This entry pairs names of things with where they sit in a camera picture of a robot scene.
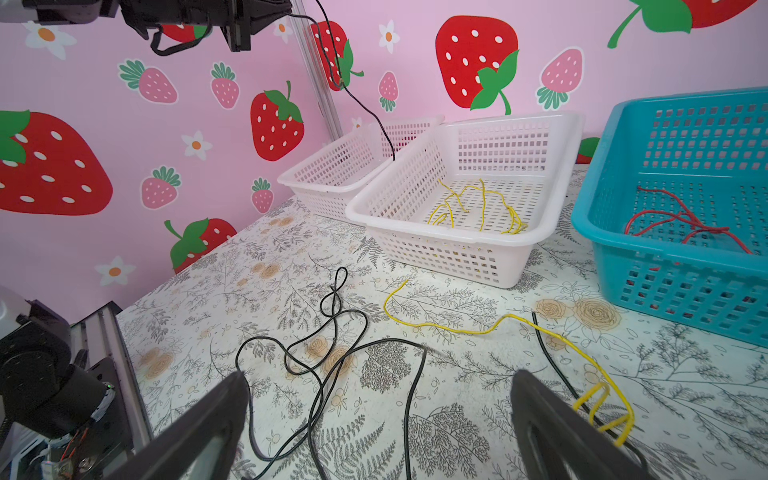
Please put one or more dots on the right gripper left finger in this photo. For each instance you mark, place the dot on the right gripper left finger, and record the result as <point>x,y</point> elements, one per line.
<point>201,444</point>

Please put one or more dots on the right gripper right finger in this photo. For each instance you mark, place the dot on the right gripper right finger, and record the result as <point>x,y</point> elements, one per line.
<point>556,443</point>

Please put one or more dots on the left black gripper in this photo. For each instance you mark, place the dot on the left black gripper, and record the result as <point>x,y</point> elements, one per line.
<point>238,20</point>

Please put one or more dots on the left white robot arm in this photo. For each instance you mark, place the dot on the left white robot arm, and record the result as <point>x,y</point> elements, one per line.
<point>67,12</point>

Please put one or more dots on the left white plastic basket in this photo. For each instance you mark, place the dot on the left white plastic basket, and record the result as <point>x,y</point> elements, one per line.
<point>326,181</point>

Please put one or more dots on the white plastic basket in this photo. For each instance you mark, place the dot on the white plastic basket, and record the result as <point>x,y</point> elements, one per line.
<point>471,199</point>
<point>326,181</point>

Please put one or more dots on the middle white plastic basket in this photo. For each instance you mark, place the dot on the middle white plastic basket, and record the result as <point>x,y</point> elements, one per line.
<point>471,199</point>

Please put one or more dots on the teal plastic basket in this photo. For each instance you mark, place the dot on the teal plastic basket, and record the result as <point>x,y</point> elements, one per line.
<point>674,203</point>

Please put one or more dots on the left aluminium corner post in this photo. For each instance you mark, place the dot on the left aluminium corner post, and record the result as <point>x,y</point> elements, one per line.
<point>314,69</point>

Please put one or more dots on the aluminium front rail frame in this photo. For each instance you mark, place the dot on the aluminium front rail frame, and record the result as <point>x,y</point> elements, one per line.
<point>99,346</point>

